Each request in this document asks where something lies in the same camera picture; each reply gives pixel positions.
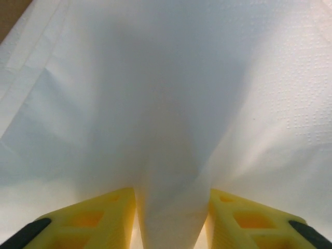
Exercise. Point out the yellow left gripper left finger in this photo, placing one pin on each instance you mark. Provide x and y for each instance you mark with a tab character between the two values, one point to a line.
85	223

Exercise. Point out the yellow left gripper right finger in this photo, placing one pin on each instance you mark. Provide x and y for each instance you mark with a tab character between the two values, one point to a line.
254	223

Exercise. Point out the white paper napkin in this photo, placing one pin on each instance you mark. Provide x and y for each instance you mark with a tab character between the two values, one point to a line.
166	103

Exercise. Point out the stack of white paper napkins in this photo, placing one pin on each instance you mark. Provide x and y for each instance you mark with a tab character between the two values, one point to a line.
15	57

